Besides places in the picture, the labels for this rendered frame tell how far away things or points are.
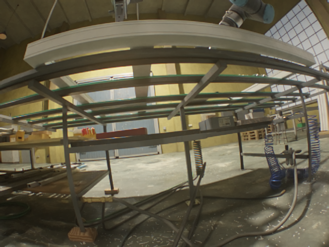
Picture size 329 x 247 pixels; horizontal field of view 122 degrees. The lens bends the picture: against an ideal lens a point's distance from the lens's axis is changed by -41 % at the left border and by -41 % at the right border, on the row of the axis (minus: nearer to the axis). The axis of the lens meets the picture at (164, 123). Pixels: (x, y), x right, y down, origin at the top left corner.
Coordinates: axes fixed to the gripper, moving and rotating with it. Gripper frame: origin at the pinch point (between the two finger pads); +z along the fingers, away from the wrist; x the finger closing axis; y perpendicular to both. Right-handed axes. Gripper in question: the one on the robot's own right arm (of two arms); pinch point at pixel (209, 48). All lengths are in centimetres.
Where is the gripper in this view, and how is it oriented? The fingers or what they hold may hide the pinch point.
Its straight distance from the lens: 74.4
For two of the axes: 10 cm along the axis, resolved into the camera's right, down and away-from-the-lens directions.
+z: -5.8, 7.5, 3.2
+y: -7.9, -4.3, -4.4
